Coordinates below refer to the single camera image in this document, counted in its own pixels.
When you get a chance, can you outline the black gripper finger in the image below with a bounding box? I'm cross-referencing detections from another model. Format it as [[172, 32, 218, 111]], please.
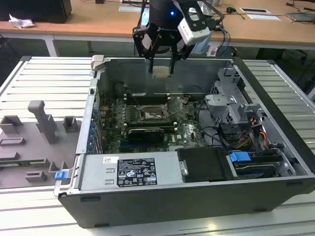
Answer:
[[132, 26, 158, 74], [169, 36, 193, 75]]

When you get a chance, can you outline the small silver CPU plate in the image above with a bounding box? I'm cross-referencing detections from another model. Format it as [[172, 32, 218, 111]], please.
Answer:
[[152, 65, 171, 79]]

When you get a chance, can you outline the thin wire locking lever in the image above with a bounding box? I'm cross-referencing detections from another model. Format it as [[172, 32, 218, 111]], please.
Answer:
[[131, 95, 143, 109]]

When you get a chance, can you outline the black RAM slot bank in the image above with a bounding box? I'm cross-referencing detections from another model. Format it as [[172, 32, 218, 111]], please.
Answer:
[[126, 121, 178, 131], [126, 94, 171, 104]]

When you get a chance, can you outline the CPU socket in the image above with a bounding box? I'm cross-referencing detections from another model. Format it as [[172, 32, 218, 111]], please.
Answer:
[[139, 104, 171, 123]]

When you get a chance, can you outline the grey case latch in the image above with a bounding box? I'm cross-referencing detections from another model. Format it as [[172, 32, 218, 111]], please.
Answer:
[[90, 54, 107, 72]]

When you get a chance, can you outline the wooden desk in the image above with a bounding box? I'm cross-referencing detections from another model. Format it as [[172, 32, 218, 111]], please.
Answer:
[[0, 0, 315, 59]]

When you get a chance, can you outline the grey metal drive cage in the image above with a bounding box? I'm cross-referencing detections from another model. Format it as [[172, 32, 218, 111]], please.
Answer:
[[204, 67, 269, 126]]

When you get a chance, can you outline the green motherboard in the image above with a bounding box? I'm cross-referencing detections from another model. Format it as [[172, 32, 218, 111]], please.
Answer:
[[98, 94, 210, 153]]

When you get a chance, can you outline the black graphics card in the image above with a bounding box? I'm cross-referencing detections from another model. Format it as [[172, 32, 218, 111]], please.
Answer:
[[127, 127, 165, 144]]

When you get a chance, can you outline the white paper sheet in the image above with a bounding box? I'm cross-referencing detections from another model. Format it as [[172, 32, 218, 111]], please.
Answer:
[[246, 13, 282, 22]]

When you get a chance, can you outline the hard disk in blue carrier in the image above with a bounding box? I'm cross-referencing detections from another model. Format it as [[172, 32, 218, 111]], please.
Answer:
[[228, 151, 284, 179]]

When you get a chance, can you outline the grey power supply unit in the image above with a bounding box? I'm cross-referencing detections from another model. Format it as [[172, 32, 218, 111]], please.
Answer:
[[80, 151, 185, 192]]

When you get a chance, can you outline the black computer on desk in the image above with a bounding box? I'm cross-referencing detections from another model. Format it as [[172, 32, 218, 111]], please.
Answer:
[[0, 0, 73, 24]]

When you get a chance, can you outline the crumpled white paper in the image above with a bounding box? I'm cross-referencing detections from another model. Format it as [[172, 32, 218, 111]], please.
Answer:
[[8, 13, 35, 30]]

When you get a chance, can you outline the black open PC case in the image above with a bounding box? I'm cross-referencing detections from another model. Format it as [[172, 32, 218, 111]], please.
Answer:
[[53, 54, 315, 229]]

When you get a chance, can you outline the grey parts rack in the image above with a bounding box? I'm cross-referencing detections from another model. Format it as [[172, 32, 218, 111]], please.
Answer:
[[0, 100, 83, 190]]

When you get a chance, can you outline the green RAM stick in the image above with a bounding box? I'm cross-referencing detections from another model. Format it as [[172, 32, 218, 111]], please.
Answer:
[[0, 159, 46, 166]]

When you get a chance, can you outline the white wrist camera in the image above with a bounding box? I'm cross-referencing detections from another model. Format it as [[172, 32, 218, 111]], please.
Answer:
[[177, 6, 212, 46]]

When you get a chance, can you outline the white desk cable grommet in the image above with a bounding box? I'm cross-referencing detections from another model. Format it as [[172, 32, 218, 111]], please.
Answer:
[[240, 7, 271, 14], [118, 5, 148, 13]]

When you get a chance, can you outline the blue cable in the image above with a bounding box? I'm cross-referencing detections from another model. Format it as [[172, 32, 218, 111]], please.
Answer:
[[218, 24, 232, 58]]

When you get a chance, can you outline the coloured power wire bundle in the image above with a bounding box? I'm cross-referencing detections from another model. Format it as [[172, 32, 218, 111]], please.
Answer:
[[236, 118, 269, 149]]

